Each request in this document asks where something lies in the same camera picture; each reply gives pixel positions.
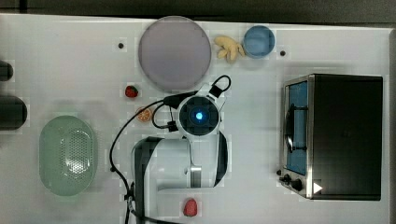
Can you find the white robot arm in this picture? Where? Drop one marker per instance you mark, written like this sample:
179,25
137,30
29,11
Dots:
197,159

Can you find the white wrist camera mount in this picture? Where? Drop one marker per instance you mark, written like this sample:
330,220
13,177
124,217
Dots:
213,93

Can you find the silver toaster oven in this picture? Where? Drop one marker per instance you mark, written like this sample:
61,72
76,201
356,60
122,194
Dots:
332,137

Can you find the yellow banana bunch toy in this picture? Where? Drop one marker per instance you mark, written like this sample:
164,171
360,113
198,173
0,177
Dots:
229,48

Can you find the orange slice toy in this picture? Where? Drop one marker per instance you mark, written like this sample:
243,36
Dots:
143,114

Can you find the small red strawberry toy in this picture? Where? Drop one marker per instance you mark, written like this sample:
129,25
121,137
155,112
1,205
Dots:
131,91

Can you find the pink red fruit toy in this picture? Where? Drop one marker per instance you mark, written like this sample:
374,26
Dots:
190,208

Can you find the black cylinder upper left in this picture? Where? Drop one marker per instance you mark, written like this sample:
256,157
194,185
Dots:
6,71

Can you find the blue round bowl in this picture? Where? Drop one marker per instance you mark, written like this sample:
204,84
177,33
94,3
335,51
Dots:
258,41

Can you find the black cylinder lower left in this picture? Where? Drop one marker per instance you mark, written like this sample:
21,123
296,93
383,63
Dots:
13,113

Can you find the black cylinder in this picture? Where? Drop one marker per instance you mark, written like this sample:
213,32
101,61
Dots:
6,71
13,113

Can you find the grey round plate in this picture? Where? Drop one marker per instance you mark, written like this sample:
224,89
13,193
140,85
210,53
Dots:
174,53

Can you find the green oval strainer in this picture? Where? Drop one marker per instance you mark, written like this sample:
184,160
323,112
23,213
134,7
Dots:
67,155

